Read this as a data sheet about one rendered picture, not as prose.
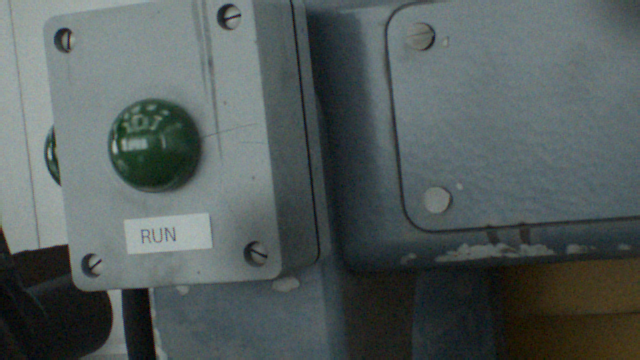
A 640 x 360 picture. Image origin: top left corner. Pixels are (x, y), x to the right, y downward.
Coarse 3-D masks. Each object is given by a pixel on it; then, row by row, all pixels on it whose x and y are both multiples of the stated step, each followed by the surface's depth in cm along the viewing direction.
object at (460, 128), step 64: (320, 0) 43; (384, 0) 42; (448, 0) 41; (512, 0) 41; (576, 0) 40; (320, 64) 43; (384, 64) 43; (448, 64) 42; (512, 64) 41; (576, 64) 40; (320, 128) 43; (384, 128) 43; (448, 128) 42; (512, 128) 41; (576, 128) 40; (384, 192) 43; (448, 192) 42; (512, 192) 41; (576, 192) 41; (384, 256) 43; (448, 256) 43; (512, 256) 42; (576, 256) 42; (192, 320) 45; (256, 320) 44; (320, 320) 43; (384, 320) 48; (448, 320) 64
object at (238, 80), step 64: (192, 0) 39; (256, 0) 39; (64, 64) 41; (128, 64) 40; (192, 64) 39; (256, 64) 39; (64, 128) 41; (256, 128) 39; (64, 192) 41; (128, 192) 41; (192, 192) 40; (256, 192) 39; (320, 192) 42; (128, 256) 41; (192, 256) 40; (256, 256) 39; (320, 256) 42
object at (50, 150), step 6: (48, 132) 43; (54, 132) 42; (48, 138) 43; (54, 138) 42; (48, 144) 43; (54, 144) 42; (48, 150) 42; (54, 150) 42; (48, 156) 42; (54, 156) 42; (48, 162) 43; (54, 162) 42; (48, 168) 43; (54, 168) 42; (54, 174) 43; (54, 180) 43; (60, 186) 43
